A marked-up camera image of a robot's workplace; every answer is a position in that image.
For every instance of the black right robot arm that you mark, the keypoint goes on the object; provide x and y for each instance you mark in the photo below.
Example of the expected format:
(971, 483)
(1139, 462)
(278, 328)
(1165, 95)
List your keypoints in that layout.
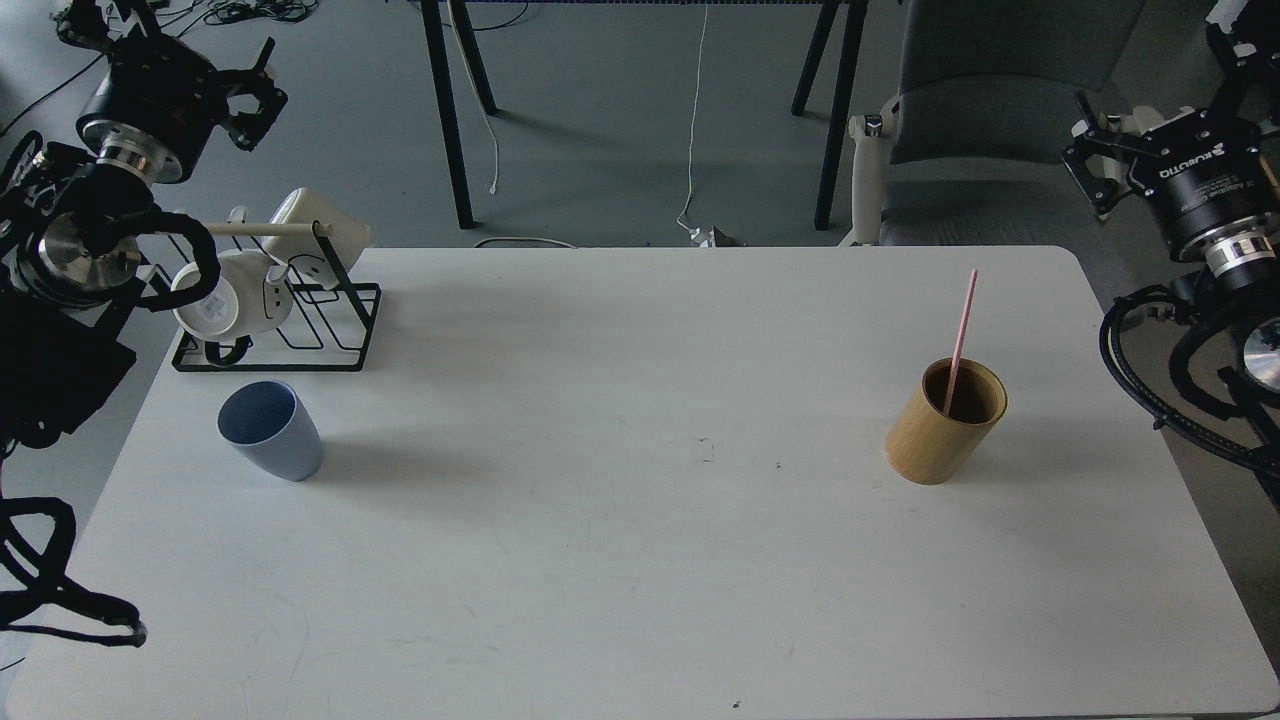
(1224, 367)

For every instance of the round white mug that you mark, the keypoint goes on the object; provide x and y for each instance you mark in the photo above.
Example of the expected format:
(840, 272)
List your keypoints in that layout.
(251, 297)

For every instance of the pink chopstick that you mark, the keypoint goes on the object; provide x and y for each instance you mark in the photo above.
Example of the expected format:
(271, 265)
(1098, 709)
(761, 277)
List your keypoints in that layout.
(959, 343)

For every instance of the black desk left legs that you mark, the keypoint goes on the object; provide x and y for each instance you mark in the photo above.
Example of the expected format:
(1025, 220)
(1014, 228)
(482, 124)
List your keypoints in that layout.
(438, 17)

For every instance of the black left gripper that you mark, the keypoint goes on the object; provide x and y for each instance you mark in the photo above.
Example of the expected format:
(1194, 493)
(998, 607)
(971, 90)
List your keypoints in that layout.
(166, 91)

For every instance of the blue plastic cup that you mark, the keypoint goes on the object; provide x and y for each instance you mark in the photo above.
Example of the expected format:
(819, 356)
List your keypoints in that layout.
(267, 422)

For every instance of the bamboo cylinder holder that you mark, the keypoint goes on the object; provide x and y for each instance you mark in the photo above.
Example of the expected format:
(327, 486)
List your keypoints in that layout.
(942, 424)

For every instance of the square white mug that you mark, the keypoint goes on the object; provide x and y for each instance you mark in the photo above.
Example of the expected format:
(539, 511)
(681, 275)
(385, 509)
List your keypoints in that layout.
(347, 237)

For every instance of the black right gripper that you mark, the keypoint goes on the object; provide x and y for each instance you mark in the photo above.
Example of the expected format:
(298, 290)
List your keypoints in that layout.
(1198, 172)

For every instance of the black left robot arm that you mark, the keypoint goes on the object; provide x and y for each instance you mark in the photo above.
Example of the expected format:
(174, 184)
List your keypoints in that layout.
(84, 242)

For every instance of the black wire mug rack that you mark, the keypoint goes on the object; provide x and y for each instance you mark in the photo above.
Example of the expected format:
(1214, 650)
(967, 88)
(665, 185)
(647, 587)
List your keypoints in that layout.
(328, 330)

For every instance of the grey office chair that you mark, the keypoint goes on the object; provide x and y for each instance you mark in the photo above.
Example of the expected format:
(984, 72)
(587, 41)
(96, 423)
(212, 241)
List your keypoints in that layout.
(991, 81)

